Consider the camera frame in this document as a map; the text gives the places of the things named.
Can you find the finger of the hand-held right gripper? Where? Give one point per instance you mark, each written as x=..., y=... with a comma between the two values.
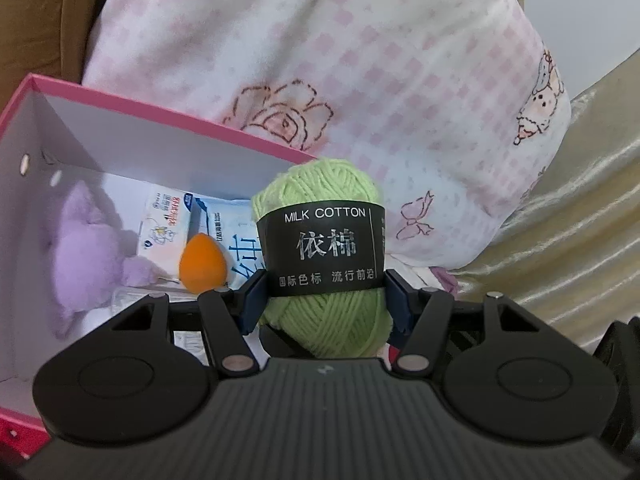
x=280, y=344

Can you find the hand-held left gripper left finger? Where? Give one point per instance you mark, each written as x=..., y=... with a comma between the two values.
x=252, y=304

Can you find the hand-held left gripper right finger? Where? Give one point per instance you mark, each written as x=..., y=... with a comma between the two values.
x=397, y=305

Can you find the orange makeup sponge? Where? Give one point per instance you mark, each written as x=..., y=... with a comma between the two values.
x=202, y=265

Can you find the blue wet wipes pack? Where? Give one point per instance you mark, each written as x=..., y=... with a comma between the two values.
x=230, y=240

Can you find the green yarn ball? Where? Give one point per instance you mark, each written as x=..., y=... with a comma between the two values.
x=320, y=245

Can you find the small white carton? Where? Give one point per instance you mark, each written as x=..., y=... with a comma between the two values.
x=162, y=230

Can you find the clear box of floss picks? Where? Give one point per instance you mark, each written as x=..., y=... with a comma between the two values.
x=127, y=300

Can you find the purple plush toy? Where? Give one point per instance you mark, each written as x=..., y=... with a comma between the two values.
x=90, y=250

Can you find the pink cardboard box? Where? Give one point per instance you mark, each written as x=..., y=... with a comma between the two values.
x=20, y=310

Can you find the beige satin curtain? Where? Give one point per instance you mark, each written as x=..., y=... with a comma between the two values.
x=575, y=210

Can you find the pink checked pillow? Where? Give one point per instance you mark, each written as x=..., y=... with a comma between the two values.
x=325, y=60

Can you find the brown pillow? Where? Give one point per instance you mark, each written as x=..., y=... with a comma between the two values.
x=80, y=10

